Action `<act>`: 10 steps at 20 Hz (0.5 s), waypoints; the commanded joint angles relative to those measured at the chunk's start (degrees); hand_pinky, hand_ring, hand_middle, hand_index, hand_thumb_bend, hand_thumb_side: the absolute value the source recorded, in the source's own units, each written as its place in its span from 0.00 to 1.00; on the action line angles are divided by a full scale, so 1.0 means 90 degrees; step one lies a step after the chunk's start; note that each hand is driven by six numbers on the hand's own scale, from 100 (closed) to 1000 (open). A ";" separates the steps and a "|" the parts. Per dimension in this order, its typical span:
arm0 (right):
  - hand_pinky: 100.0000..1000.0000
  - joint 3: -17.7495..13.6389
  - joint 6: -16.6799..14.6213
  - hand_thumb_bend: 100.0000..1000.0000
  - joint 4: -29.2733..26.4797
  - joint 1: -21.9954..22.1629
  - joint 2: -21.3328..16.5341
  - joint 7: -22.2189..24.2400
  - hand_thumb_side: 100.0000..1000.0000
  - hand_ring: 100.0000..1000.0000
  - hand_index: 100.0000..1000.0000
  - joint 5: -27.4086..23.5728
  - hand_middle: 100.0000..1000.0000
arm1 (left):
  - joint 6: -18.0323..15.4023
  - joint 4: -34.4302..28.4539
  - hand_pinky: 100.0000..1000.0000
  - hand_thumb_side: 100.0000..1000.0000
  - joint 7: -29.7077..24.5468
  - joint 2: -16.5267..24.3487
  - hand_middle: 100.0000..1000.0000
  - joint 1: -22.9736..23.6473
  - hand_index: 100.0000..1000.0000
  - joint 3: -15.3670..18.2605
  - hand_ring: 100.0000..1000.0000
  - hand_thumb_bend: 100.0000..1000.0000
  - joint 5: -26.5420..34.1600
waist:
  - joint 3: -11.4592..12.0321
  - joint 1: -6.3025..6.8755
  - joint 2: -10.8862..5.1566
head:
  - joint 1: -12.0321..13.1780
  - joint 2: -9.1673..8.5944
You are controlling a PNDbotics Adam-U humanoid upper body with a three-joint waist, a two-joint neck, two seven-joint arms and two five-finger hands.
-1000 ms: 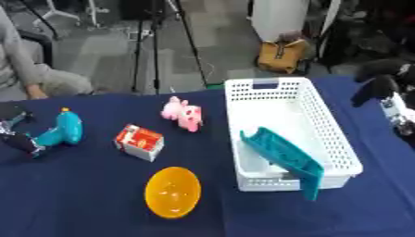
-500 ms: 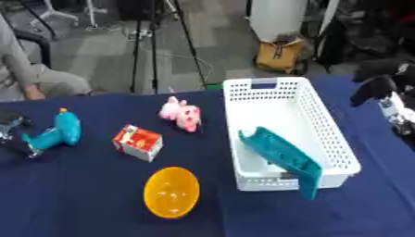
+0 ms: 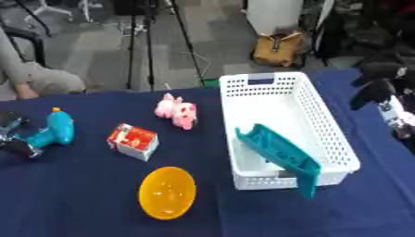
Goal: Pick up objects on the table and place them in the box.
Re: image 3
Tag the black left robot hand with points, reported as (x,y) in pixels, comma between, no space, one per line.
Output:
(10,122)

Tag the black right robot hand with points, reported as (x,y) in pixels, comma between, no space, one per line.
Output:
(381,80)

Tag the teal toy drill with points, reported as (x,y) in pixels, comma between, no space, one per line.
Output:
(57,129)

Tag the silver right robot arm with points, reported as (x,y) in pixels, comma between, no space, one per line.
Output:
(397,115)

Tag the person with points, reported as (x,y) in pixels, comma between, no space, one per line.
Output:
(38,77)

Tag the black chair armrest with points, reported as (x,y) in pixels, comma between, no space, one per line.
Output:
(29,38)

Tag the tan bag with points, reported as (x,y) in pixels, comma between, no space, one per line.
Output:
(276,49)

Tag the white perforated plastic basket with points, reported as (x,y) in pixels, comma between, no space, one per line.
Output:
(267,106)

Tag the white chair base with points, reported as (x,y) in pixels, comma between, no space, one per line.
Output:
(54,8)

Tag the teal plastic tray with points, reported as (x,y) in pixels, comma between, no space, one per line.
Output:
(281,151)

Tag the red and white carton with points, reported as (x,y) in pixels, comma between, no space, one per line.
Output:
(135,140)

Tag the white cabinet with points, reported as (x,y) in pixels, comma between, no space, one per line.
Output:
(273,14)

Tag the black tripod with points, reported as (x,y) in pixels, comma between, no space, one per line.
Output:
(148,40)

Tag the pink plush pig toy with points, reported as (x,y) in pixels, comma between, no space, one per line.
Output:
(178,111)

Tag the orange plastic bowl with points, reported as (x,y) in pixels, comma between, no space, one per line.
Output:
(167,193)

